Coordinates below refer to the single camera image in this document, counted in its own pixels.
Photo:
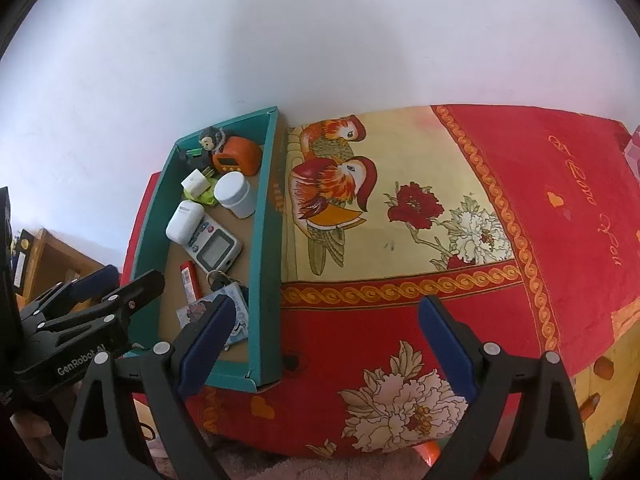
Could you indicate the orange monkey digital timer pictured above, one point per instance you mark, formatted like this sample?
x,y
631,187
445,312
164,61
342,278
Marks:
x,y
228,152

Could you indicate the wooden shelf cabinet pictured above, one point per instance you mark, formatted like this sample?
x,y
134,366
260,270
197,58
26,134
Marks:
x,y
52,261

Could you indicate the white USB charger plug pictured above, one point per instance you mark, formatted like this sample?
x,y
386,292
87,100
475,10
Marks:
x,y
195,184

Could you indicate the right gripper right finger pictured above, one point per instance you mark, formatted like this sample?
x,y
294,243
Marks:
x,y
546,441

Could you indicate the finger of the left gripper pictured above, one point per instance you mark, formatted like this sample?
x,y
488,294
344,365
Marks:
x,y
61,298
120,304

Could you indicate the teal cardboard box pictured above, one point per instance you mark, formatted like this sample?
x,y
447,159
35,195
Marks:
x,y
256,363

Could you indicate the white earbuds case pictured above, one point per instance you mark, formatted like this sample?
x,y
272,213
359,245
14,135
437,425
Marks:
x,y
184,222

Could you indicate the grey air conditioner remote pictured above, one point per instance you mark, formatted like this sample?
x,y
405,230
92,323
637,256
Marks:
x,y
212,247

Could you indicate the black car key with rings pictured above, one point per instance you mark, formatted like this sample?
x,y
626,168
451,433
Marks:
x,y
218,279

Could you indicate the white pill bottle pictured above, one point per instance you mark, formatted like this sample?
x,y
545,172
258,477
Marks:
x,y
235,193

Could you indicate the black box on cabinet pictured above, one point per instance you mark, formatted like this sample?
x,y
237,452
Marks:
x,y
21,253

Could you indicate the red floral bed blanket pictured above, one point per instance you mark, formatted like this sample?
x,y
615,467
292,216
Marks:
x,y
523,221

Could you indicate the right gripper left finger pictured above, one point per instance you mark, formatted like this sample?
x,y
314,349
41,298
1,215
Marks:
x,y
105,439

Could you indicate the red lighter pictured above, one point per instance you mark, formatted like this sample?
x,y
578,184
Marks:
x,y
190,283

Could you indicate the black spirit level tool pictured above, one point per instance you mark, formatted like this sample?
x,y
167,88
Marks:
x,y
197,159

